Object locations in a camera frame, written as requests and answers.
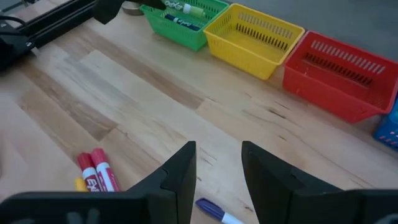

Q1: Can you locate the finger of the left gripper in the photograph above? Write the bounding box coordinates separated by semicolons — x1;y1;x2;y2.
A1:
136;0;167;10
93;0;125;25

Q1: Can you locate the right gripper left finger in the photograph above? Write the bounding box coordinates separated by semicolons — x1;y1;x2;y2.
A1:
0;141;197;224

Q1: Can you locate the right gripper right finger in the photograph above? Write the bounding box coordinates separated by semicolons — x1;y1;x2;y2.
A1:
241;141;398;224

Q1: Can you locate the blue Expo marker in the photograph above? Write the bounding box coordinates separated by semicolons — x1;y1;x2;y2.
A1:
164;13;202;32

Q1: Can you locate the light green Expo marker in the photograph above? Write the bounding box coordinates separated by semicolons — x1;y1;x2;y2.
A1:
164;0;206;19

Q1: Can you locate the pink Expo marker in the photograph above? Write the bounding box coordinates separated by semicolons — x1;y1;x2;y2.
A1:
90;147;121;192

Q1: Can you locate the purple fine-tip marker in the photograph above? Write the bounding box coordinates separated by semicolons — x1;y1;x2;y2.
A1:
195;197;246;224

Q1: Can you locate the red Expo marker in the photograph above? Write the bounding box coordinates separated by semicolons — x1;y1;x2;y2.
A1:
76;152;105;193

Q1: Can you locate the yellow fine-tip marker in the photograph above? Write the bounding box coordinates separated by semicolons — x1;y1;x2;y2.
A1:
73;177;90;192

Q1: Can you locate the green plastic basket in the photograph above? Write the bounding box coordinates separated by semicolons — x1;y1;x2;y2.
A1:
139;0;230;52

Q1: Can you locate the red plastic basket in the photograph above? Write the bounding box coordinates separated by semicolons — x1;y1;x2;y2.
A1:
282;30;398;124

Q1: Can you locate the yellow plastic basket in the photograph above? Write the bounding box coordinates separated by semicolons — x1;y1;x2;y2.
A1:
203;2;306;82

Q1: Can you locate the blue plastic basket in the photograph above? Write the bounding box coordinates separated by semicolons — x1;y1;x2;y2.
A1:
372;98;398;152

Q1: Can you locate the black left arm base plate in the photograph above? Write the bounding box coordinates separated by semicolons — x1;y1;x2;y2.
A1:
0;21;35;72

